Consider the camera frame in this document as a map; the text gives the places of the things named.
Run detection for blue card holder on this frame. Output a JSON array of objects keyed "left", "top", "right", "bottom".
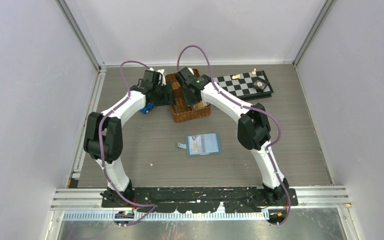
[{"left": 177, "top": 132, "right": 222, "bottom": 157}]

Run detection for cards in basket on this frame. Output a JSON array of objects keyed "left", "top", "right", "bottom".
[{"left": 192, "top": 101, "right": 209, "bottom": 110}]

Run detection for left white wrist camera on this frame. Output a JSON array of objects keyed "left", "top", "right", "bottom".
[{"left": 148, "top": 67, "right": 167, "bottom": 87}]

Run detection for black square box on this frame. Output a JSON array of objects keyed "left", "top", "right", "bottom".
[{"left": 252, "top": 79, "right": 269, "bottom": 92}]

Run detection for black white chessboard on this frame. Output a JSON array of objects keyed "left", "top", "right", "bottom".
[{"left": 213, "top": 70, "right": 274, "bottom": 101}]

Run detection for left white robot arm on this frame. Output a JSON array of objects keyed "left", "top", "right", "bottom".
[{"left": 83, "top": 68, "right": 175, "bottom": 207}]

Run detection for blue yellow toy car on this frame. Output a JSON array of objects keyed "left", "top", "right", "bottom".
[{"left": 140, "top": 102, "right": 156, "bottom": 114}]

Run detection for white portrait credit card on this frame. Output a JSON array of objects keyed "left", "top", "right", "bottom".
[{"left": 187, "top": 135, "right": 203, "bottom": 155}]

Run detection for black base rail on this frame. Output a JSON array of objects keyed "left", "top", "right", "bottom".
[{"left": 101, "top": 186, "right": 300, "bottom": 215}]

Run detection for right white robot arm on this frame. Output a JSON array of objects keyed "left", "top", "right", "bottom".
[{"left": 175, "top": 67, "right": 289, "bottom": 205}]

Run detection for brown wicker basket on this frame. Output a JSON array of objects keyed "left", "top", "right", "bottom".
[{"left": 165, "top": 73, "right": 211, "bottom": 123}]

